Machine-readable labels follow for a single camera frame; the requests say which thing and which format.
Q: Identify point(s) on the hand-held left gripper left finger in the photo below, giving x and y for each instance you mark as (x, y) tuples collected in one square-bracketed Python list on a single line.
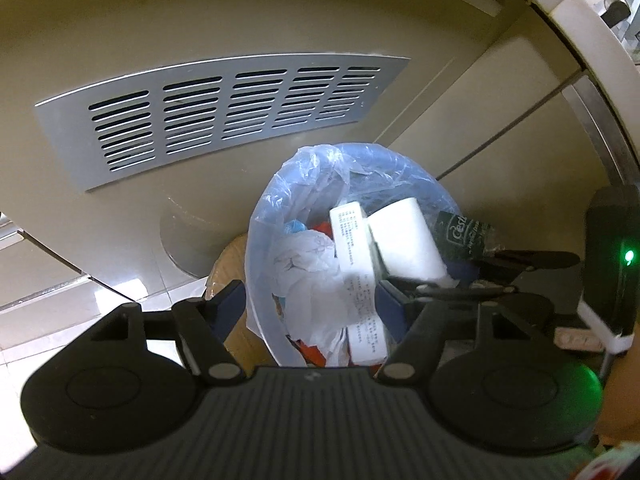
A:
[(227, 305)]

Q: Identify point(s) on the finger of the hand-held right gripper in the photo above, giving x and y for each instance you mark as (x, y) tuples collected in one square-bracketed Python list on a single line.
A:
[(540, 260), (465, 291)]

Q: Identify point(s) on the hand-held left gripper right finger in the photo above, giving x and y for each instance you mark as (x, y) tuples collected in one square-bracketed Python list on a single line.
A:
[(392, 310)]

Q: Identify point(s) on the dark green packet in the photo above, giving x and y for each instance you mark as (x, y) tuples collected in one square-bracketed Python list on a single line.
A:
[(457, 232)]

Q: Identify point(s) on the white plastic bag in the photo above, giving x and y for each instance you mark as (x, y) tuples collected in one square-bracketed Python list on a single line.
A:
[(305, 270)]

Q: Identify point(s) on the orange plastic bag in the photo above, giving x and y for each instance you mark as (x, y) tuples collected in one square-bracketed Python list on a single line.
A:
[(312, 352)]

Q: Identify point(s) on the blue wrapper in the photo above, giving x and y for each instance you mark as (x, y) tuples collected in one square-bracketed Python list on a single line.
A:
[(297, 226)]

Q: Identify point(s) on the blue mesh trash bin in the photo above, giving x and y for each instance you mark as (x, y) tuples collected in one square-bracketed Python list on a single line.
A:
[(400, 170)]

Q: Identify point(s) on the person's right hand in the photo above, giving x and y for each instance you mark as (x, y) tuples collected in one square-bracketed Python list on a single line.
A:
[(622, 395)]

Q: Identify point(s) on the grey cabinet vent grille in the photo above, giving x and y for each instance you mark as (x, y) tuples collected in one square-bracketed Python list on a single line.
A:
[(225, 115)]

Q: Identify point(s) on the red white printed clothing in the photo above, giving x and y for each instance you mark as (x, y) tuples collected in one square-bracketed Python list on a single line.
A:
[(610, 462)]

